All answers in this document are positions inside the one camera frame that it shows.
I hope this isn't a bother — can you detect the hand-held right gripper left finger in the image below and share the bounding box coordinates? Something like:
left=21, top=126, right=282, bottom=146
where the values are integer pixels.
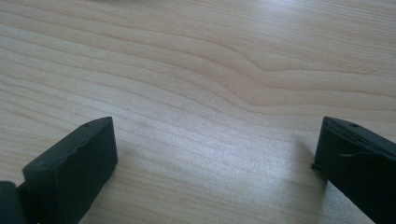
left=17, top=116, right=119, bottom=224

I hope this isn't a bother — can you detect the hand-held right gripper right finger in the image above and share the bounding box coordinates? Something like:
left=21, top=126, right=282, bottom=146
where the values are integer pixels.
left=310, top=116, right=396, bottom=224

